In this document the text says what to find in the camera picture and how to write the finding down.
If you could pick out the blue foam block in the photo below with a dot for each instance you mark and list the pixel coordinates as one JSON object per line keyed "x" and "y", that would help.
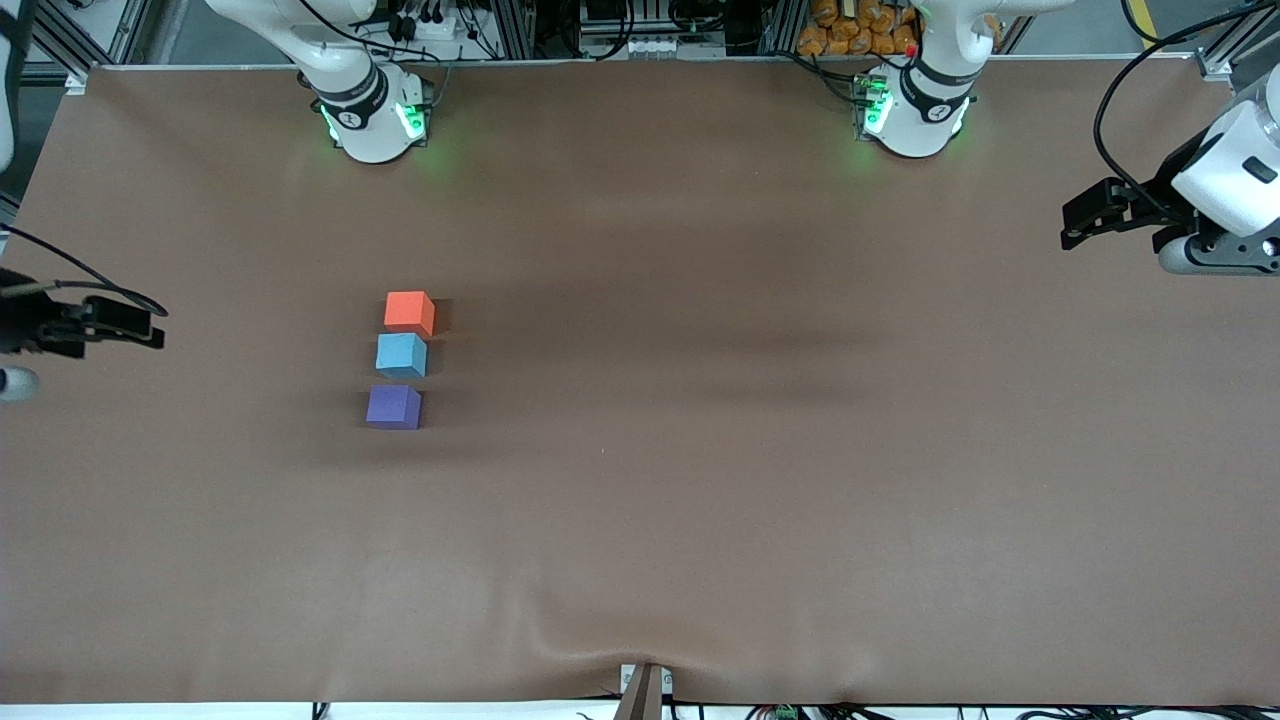
{"x": 400, "y": 355}

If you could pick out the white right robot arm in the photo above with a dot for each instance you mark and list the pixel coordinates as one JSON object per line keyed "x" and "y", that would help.
{"x": 365, "y": 120}

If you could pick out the aluminium frame profile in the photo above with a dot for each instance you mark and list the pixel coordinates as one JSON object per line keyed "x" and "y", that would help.
{"x": 60, "y": 35}
{"x": 1240, "y": 40}

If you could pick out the green plug connector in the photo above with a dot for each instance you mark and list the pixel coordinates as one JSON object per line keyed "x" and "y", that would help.
{"x": 785, "y": 713}

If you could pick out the white terminal block row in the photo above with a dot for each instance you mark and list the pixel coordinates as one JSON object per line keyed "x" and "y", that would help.
{"x": 640, "y": 46}

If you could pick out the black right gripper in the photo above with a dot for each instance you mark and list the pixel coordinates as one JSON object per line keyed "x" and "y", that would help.
{"x": 18, "y": 325}

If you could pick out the white power strip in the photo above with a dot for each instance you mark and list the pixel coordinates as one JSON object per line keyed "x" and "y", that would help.
{"x": 430, "y": 28}

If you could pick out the purple foam block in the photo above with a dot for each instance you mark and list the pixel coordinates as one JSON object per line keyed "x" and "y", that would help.
{"x": 392, "y": 406}

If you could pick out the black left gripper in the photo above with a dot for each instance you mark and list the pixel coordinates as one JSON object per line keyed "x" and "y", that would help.
{"x": 1163, "y": 190}

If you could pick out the metal corner bracket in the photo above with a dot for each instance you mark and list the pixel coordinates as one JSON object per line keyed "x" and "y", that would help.
{"x": 77, "y": 82}
{"x": 1215, "y": 68}

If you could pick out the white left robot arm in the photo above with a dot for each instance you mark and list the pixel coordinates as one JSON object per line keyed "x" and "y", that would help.
{"x": 930, "y": 110}

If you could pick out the orange foam block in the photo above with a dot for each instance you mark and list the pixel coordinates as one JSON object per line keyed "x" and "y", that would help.
{"x": 408, "y": 312}

